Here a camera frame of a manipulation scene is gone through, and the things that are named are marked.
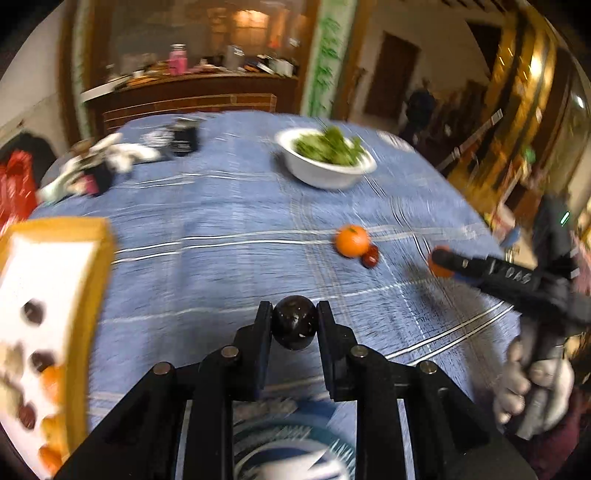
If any wooden sideboard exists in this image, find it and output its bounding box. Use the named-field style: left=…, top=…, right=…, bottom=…
left=69, top=0, right=319, bottom=139

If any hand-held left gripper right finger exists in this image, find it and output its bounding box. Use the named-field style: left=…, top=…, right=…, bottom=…
left=316, top=301, right=539, bottom=480

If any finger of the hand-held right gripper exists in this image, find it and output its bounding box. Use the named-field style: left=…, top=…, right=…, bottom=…
left=431, top=248, right=490, bottom=284

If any person's right hand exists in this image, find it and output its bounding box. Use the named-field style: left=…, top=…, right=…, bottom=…
left=492, top=340, right=575, bottom=425

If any pink bottle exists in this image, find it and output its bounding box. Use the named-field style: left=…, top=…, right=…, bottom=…
left=168, top=45, right=188, bottom=75

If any white glove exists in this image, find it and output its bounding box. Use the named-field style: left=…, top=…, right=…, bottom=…
left=106, top=134, right=161, bottom=174
left=37, top=161, right=80, bottom=204

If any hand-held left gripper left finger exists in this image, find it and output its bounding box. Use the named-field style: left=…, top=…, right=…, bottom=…
left=55, top=301, right=274, bottom=480

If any bamboo wall painting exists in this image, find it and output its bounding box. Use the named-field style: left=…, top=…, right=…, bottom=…
left=302, top=0, right=352, bottom=118

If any black cloth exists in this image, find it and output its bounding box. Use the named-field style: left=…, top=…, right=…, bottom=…
left=0, top=131, right=61, bottom=222

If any green lettuce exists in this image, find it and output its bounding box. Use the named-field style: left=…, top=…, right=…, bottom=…
left=295, top=127, right=365, bottom=166

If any red plastic bag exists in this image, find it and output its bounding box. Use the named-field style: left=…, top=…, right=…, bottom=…
left=0, top=150, right=38, bottom=222

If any white bowl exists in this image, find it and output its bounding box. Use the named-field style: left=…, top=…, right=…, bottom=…
left=274, top=128, right=377, bottom=190

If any blue plaid tablecloth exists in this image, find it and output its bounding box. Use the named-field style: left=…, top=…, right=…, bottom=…
left=28, top=113, right=522, bottom=480

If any metal rod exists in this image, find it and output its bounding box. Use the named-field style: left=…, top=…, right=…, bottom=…
left=436, top=111, right=504, bottom=171

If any yellow-rimmed white tray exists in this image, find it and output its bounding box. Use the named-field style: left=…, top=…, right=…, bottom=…
left=0, top=217, right=116, bottom=478

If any wooden door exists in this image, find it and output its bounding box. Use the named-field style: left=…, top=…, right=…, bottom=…
left=365, top=32, right=421, bottom=123

